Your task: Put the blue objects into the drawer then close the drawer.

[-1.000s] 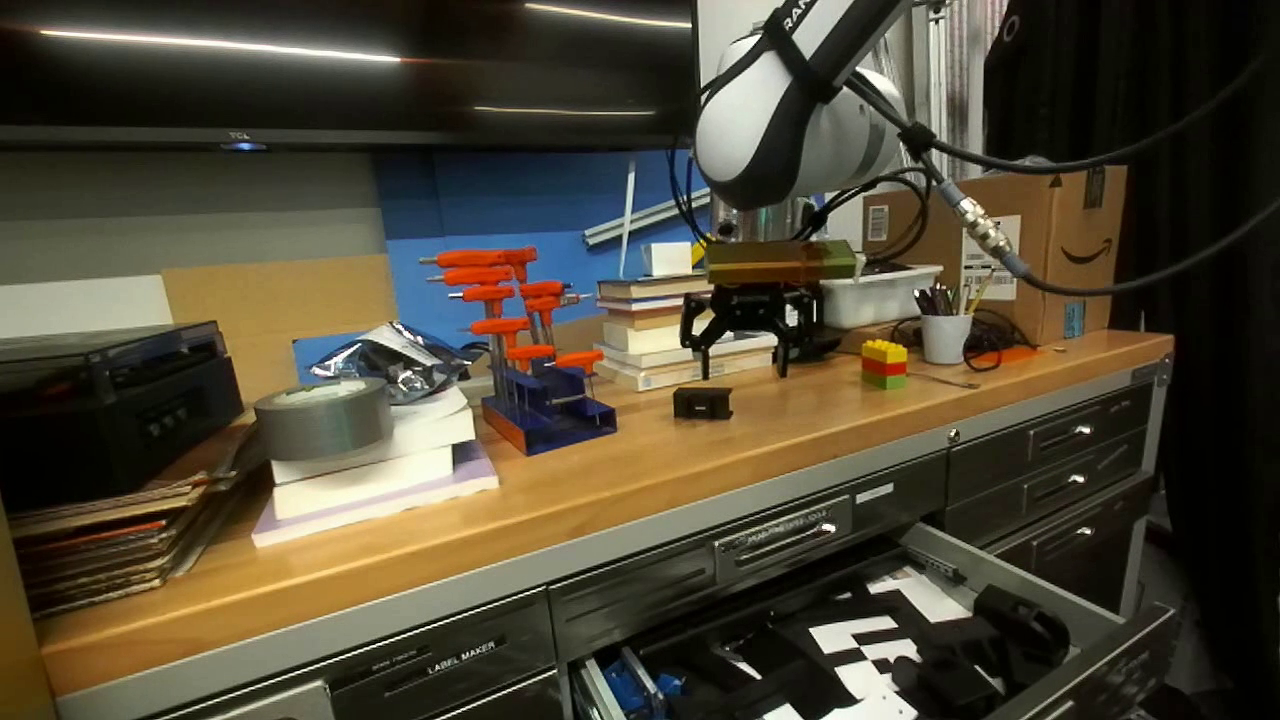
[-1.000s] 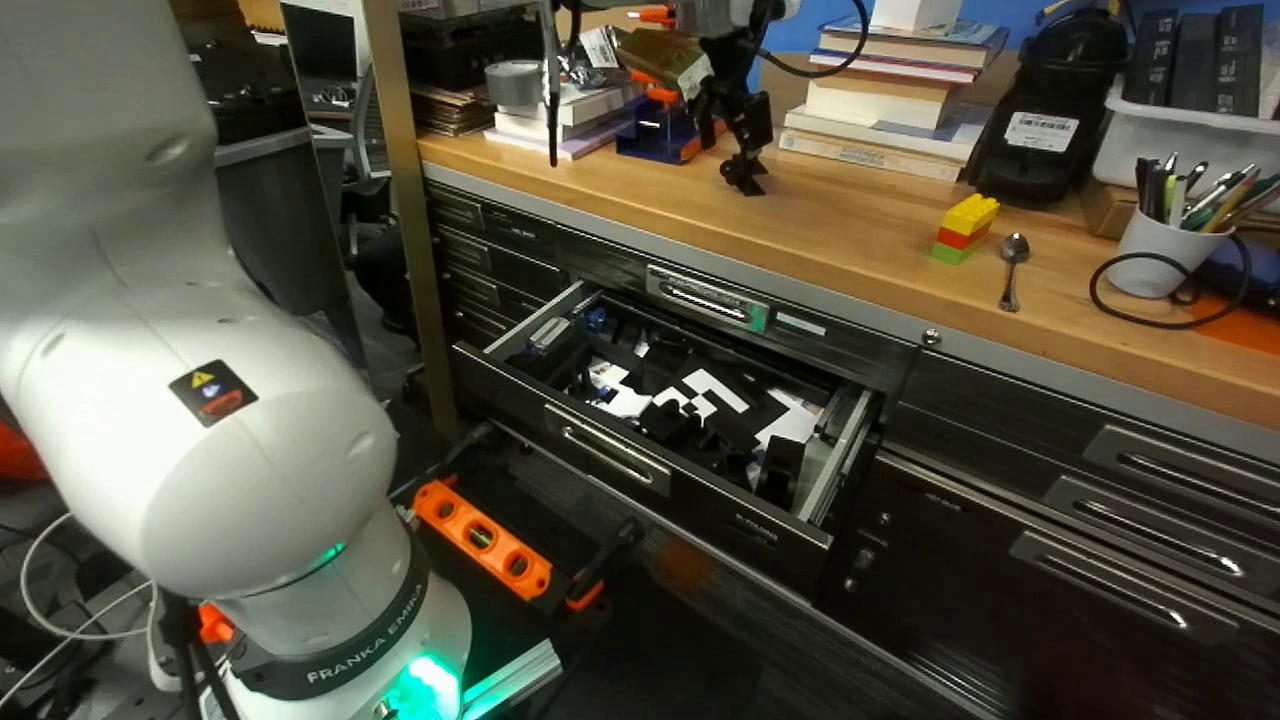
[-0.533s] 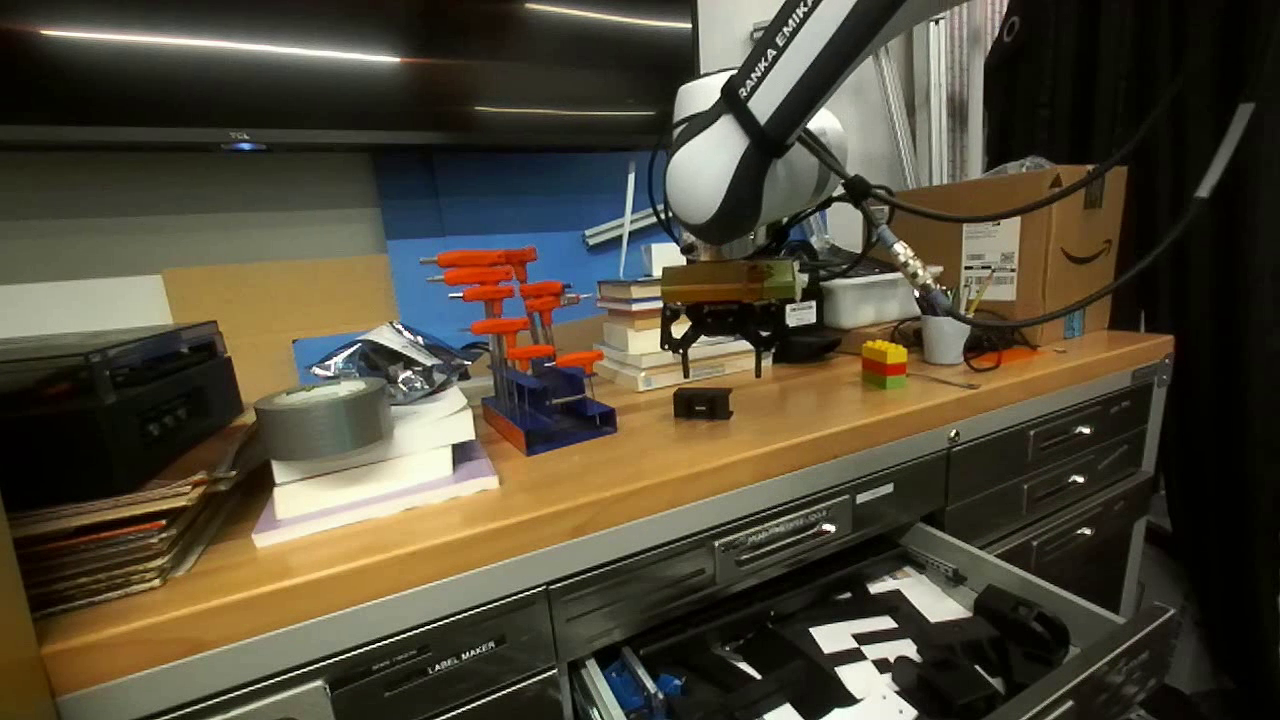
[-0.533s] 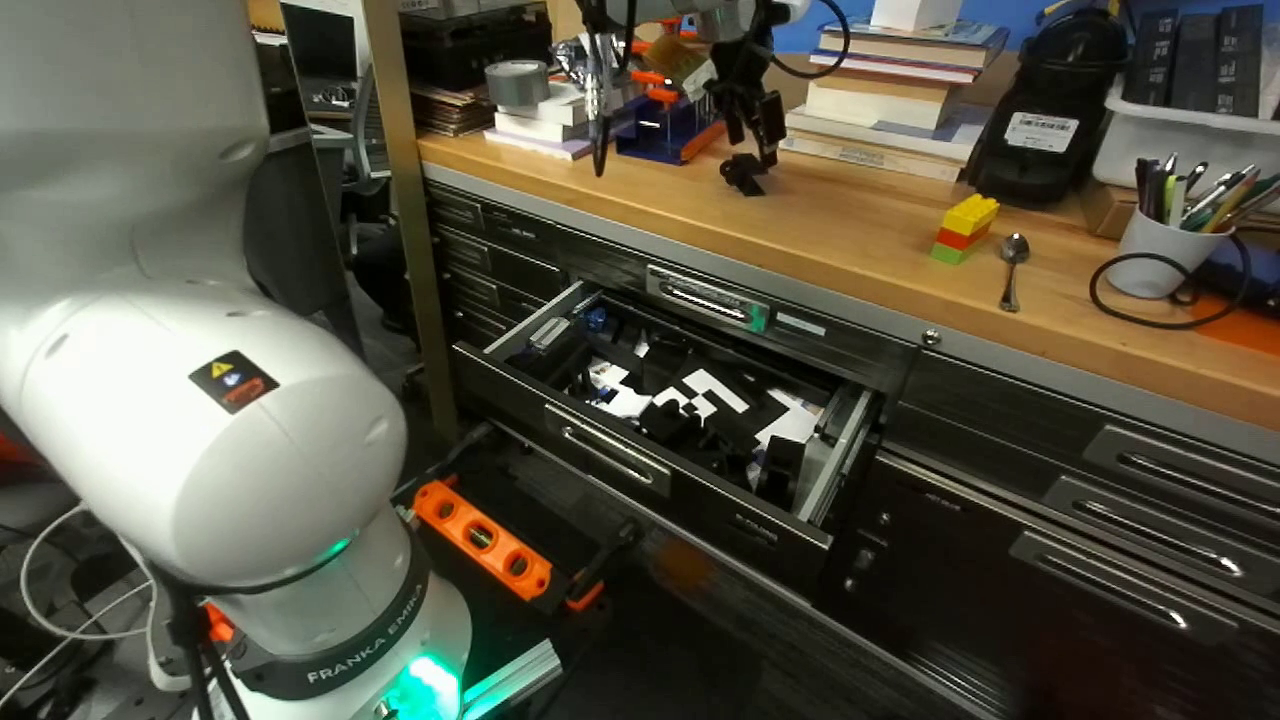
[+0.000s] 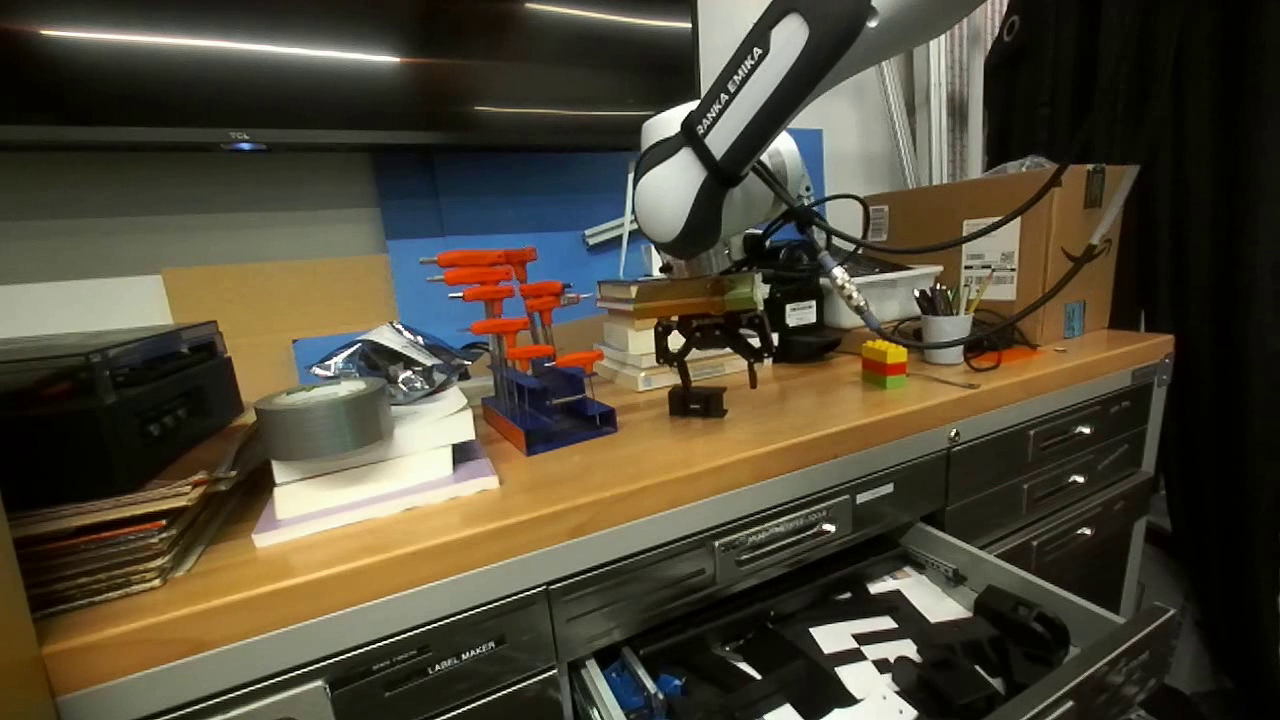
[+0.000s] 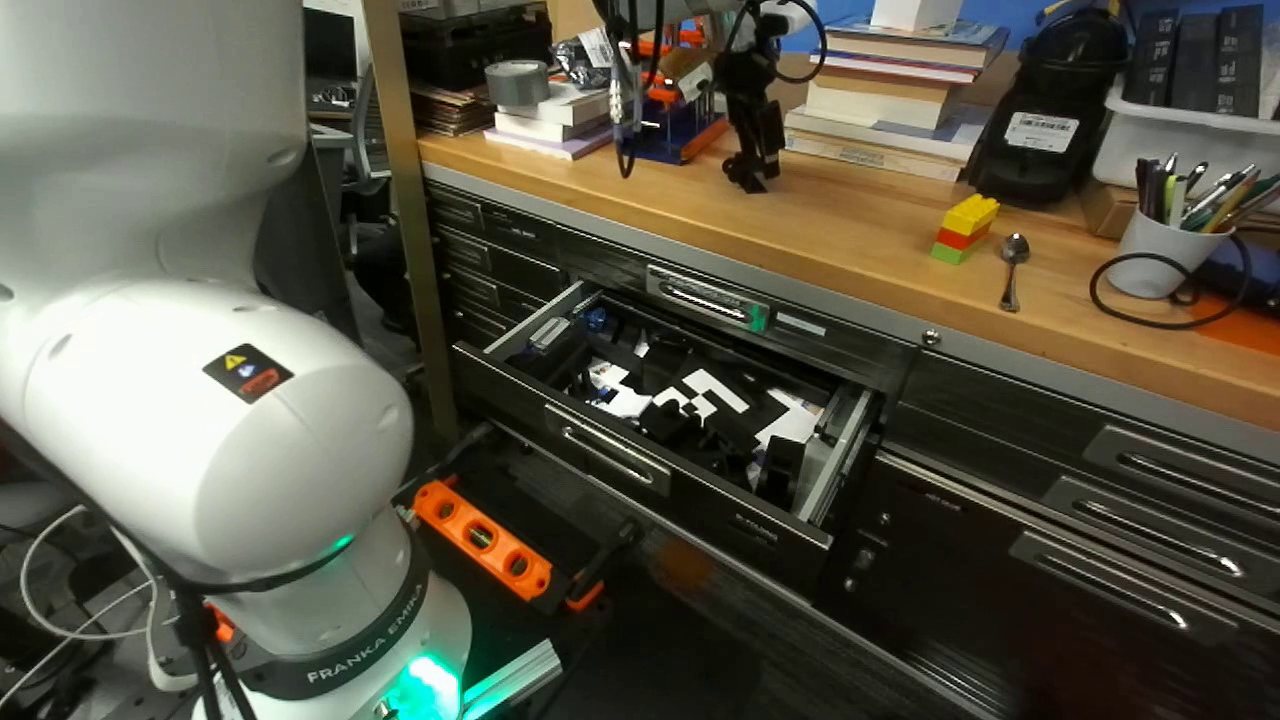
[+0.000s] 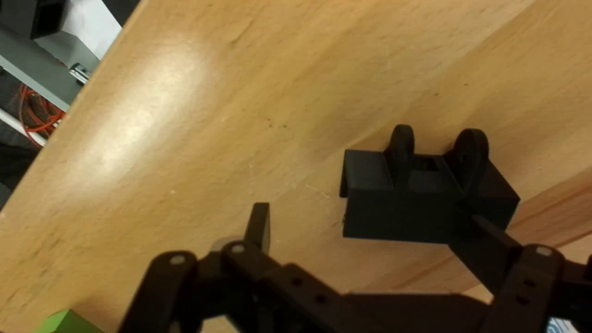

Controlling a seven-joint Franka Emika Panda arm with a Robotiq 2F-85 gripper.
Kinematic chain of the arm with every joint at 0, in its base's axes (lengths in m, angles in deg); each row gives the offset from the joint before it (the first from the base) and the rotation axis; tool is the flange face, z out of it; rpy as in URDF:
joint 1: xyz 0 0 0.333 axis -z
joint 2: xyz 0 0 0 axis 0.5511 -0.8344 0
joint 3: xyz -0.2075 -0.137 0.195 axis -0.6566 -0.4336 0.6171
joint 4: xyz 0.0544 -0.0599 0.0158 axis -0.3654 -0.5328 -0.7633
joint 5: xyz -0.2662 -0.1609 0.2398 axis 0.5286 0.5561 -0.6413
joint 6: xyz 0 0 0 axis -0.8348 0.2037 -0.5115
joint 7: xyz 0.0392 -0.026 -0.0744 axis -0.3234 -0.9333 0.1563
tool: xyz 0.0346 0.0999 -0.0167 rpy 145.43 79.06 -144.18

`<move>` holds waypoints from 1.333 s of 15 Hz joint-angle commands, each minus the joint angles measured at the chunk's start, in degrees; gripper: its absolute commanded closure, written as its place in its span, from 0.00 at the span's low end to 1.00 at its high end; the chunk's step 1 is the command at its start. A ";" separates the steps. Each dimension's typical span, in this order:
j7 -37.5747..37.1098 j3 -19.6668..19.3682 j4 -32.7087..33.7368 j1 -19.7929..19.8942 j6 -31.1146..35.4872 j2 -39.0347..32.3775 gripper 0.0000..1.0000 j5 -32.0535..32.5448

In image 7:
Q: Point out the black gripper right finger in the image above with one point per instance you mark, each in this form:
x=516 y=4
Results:
x=523 y=289

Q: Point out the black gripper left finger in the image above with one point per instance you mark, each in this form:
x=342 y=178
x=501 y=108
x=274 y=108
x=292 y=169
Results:
x=177 y=289

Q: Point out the black lugged plastic block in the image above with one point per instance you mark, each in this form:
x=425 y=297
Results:
x=399 y=204

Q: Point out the yellow red green brick stack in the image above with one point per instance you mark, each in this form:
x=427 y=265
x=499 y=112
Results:
x=66 y=324

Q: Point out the white flat plate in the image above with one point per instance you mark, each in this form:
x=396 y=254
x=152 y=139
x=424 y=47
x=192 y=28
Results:
x=92 y=21

